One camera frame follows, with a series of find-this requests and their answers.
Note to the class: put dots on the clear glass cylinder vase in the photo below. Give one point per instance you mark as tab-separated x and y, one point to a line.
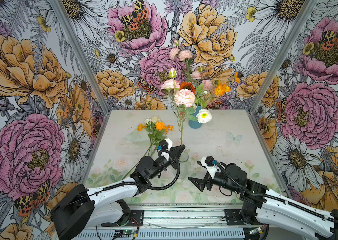
182	165

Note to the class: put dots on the large pink peony stem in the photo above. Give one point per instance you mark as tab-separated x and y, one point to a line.
185	56

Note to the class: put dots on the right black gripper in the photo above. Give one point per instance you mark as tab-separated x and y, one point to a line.
208	181

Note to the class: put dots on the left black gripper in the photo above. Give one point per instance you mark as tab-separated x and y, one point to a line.
181	148

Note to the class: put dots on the orange poppy flower stem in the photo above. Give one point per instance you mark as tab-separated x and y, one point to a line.
224	83

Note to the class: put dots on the white flower stem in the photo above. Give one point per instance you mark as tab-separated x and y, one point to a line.
203	115

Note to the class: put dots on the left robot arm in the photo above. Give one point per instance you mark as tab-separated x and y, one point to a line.
81	207

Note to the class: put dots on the teal ceramic vase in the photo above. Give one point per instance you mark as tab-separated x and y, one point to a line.
193	122

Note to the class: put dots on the pink-edged white carnation stem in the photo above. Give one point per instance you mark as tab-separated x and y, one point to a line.
184	100

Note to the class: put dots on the small orange flower stem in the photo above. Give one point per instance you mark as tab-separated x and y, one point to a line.
141	127

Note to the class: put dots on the pink rose flower stem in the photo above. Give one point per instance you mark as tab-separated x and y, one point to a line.
207	84

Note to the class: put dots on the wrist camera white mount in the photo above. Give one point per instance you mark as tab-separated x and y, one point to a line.
165	144
210	164

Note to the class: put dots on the large orange-yellow flower stem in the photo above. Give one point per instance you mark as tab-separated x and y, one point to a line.
155	134

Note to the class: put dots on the orange sunflower stem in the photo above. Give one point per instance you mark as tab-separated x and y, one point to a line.
188	86

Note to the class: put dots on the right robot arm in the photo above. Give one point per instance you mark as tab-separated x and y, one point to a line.
263	206

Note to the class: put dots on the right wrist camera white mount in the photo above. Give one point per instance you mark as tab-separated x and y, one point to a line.
210	164

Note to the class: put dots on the green circuit board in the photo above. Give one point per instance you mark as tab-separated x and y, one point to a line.
124	233

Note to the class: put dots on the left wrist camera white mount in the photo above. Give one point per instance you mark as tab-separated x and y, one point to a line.
165	144

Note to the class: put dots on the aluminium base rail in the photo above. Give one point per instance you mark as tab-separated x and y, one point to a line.
182	222

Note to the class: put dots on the cream ranunculus flower stem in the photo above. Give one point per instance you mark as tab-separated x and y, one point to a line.
153	120

